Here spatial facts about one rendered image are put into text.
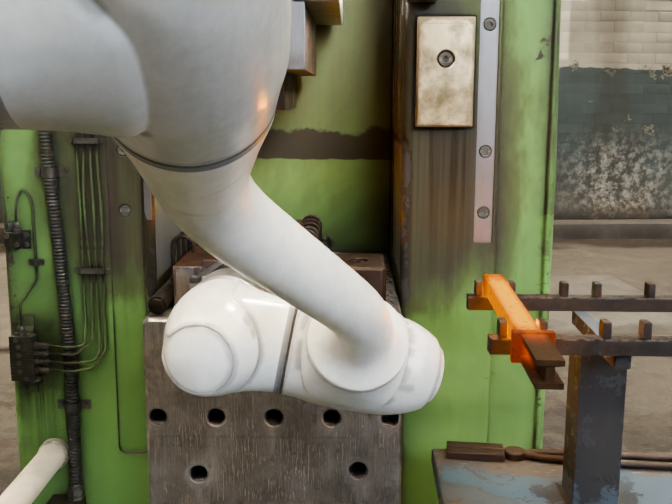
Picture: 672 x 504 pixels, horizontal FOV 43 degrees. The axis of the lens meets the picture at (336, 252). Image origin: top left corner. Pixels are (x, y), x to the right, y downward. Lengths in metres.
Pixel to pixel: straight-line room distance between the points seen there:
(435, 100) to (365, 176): 0.41
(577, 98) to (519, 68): 6.21
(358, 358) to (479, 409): 0.71
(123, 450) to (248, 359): 0.75
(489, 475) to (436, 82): 0.60
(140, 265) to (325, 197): 0.46
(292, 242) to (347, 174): 1.10
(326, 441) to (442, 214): 0.41
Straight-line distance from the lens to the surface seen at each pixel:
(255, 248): 0.62
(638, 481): 1.30
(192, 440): 1.32
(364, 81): 1.74
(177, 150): 0.45
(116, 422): 1.55
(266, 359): 0.87
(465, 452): 1.30
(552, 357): 0.87
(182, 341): 0.84
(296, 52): 1.26
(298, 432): 1.29
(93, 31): 0.36
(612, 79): 7.74
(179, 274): 1.31
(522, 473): 1.28
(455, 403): 1.50
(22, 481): 1.46
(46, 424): 1.59
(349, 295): 0.72
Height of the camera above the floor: 1.23
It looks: 10 degrees down
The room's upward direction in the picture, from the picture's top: straight up
